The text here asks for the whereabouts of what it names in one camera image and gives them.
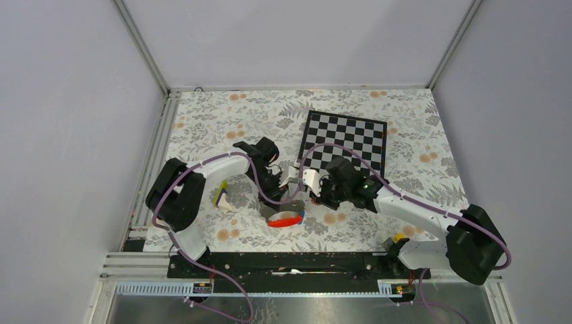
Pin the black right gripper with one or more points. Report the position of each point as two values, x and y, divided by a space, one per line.
322 200

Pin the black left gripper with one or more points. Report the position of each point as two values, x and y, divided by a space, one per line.
274 192

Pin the metal keyring holder red handle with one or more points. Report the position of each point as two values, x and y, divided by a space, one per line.
282 215

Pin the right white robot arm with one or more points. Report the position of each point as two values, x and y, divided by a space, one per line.
466 242

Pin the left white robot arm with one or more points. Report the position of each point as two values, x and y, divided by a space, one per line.
176 195

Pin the black white chessboard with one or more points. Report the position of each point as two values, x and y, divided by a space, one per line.
366 137

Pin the floral patterned table mat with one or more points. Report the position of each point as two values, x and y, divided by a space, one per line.
418 160

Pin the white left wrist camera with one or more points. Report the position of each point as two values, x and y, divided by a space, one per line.
291 175

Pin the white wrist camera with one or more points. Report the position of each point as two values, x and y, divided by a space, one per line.
311 180
291 175

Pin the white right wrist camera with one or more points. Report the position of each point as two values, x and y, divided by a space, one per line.
311 180

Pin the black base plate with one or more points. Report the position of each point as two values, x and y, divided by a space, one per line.
294 268

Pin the white slotted cable duct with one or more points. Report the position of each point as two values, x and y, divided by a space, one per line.
364 289

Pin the aluminium frame rail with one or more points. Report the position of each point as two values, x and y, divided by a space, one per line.
152 66

